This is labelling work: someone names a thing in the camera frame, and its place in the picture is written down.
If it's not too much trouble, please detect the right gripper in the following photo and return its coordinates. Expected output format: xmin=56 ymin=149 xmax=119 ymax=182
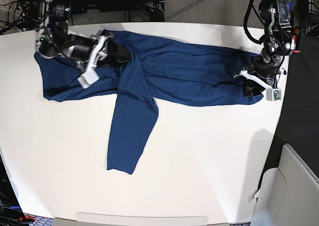
xmin=61 ymin=34 xmax=132 ymax=71

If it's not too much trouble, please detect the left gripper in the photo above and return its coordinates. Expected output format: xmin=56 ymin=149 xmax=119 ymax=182
xmin=234 ymin=56 xmax=285 ymax=97

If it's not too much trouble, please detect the blue long-sleeve shirt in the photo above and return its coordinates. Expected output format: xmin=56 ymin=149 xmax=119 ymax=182
xmin=34 ymin=31 xmax=263 ymax=174

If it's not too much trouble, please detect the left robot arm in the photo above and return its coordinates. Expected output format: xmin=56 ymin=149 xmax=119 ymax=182
xmin=239 ymin=0 xmax=297 ymax=101

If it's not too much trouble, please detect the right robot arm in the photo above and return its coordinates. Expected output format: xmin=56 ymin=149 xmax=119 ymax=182
xmin=35 ymin=0 xmax=132 ymax=72

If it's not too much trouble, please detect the beige plastic bin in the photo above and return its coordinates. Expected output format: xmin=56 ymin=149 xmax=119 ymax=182
xmin=251 ymin=144 xmax=319 ymax=226

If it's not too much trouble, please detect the black box with red label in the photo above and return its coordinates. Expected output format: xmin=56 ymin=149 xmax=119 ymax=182
xmin=0 ymin=159 xmax=36 ymax=226

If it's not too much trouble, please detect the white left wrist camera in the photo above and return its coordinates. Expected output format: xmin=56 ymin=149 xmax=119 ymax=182
xmin=266 ymin=88 xmax=282 ymax=102

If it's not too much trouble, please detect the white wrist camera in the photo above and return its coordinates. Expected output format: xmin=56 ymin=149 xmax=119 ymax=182
xmin=77 ymin=69 xmax=100 ymax=89
xmin=266 ymin=88 xmax=282 ymax=102

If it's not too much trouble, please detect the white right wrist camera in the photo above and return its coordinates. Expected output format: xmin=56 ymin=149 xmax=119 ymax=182
xmin=77 ymin=69 xmax=100 ymax=89

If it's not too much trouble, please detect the black table frame leg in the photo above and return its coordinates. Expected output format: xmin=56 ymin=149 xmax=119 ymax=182
xmin=143 ymin=0 xmax=166 ymax=22

